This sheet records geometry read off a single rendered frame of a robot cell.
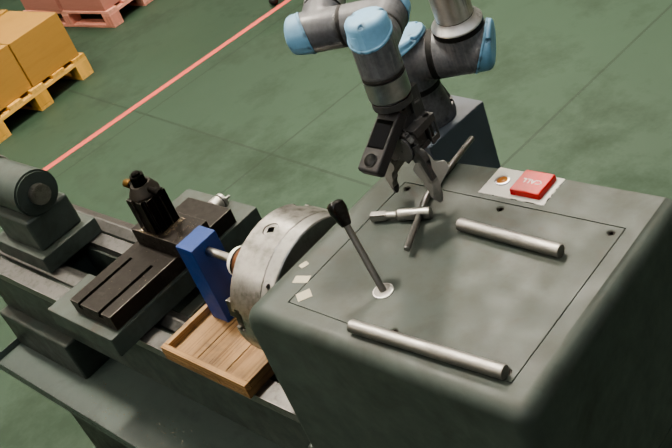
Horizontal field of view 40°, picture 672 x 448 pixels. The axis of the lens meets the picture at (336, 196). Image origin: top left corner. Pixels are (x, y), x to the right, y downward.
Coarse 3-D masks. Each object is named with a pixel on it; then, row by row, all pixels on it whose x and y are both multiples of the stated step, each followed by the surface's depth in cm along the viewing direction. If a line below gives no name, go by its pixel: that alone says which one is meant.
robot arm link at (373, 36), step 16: (352, 16) 151; (368, 16) 149; (384, 16) 148; (352, 32) 148; (368, 32) 147; (384, 32) 148; (400, 32) 154; (352, 48) 150; (368, 48) 149; (384, 48) 149; (368, 64) 150; (384, 64) 150; (400, 64) 152; (368, 80) 153; (384, 80) 152
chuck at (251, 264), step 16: (288, 208) 187; (304, 208) 186; (320, 208) 188; (288, 224) 180; (256, 240) 181; (272, 240) 178; (240, 256) 181; (256, 256) 178; (240, 272) 180; (256, 272) 177; (240, 288) 180; (256, 288) 177; (240, 304) 180
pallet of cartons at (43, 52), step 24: (0, 24) 619; (24, 24) 602; (48, 24) 598; (0, 48) 578; (24, 48) 588; (48, 48) 601; (72, 48) 614; (0, 72) 579; (24, 72) 591; (48, 72) 603; (72, 72) 623; (0, 96) 581; (24, 96) 596; (48, 96) 603; (0, 120) 579
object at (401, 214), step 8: (408, 208) 165; (416, 208) 164; (424, 208) 163; (376, 216) 167; (384, 216) 167; (392, 216) 166; (400, 216) 165; (408, 216) 164; (424, 216) 163; (432, 216) 164
